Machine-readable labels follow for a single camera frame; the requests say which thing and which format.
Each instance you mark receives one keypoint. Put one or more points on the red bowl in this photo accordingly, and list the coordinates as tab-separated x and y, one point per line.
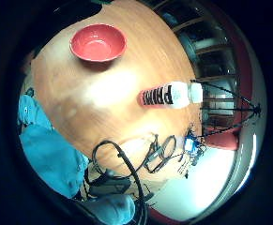
97	43

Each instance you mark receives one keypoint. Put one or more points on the black eyeglasses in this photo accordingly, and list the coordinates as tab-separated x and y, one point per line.
161	154

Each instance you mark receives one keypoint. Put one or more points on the white and red drink bottle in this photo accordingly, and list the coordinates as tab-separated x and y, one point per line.
176	94

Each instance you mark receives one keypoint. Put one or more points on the red seat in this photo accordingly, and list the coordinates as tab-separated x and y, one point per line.
223	139

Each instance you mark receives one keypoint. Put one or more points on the black tripod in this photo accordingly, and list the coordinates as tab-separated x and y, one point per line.
233	108

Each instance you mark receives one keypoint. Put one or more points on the the person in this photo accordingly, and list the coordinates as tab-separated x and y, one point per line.
50	150

